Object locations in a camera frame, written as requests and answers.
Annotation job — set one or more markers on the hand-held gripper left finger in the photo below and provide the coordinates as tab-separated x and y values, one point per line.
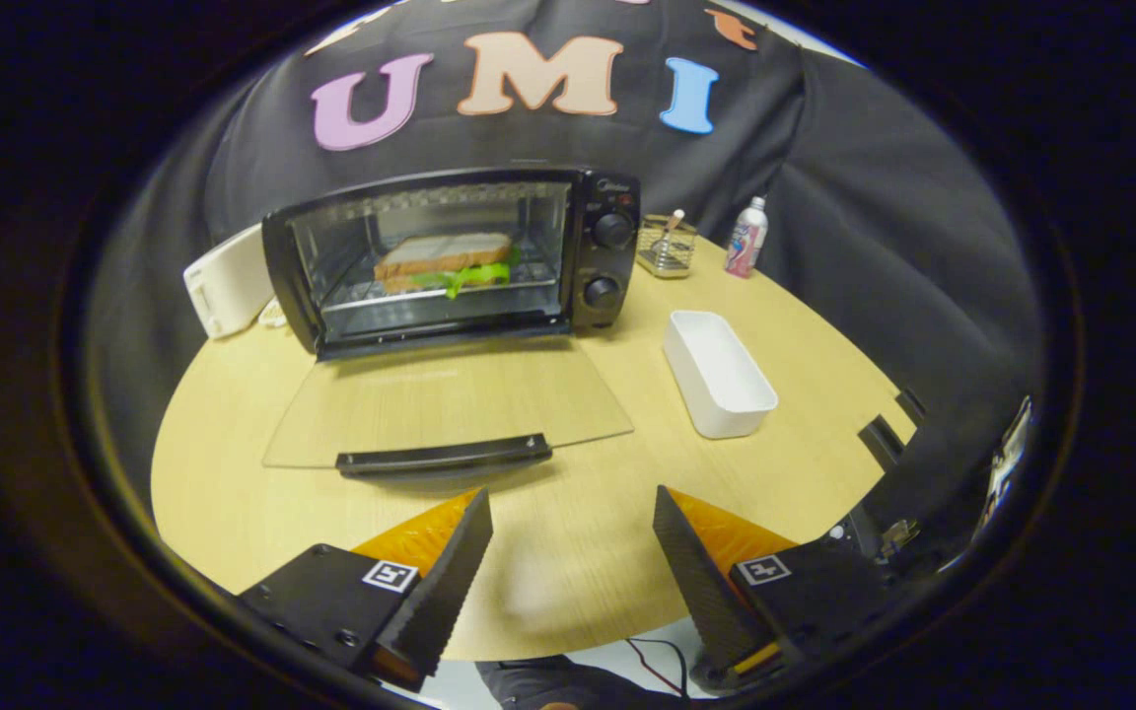
440	592

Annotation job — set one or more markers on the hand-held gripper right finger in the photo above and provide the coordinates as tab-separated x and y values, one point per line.
711	592

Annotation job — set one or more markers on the sandwich with green lettuce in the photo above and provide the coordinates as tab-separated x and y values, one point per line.
445	256

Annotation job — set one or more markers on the black toaster oven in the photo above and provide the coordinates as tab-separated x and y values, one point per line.
607	251

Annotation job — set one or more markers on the white pop-up toaster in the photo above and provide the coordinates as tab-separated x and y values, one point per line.
228	281

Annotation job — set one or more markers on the person's dark clothing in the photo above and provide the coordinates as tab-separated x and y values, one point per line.
548	685

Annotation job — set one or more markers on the white rectangular plastic container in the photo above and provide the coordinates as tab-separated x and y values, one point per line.
721	380

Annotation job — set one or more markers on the black table clamp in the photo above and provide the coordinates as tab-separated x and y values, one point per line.
911	404
882	442

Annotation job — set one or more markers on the small cream-coloured rack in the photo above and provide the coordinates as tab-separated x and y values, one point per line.
272	314

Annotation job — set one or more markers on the pink and white bottle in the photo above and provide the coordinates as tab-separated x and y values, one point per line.
746	242

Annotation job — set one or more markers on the black backdrop cloth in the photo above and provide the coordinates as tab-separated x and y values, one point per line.
874	247

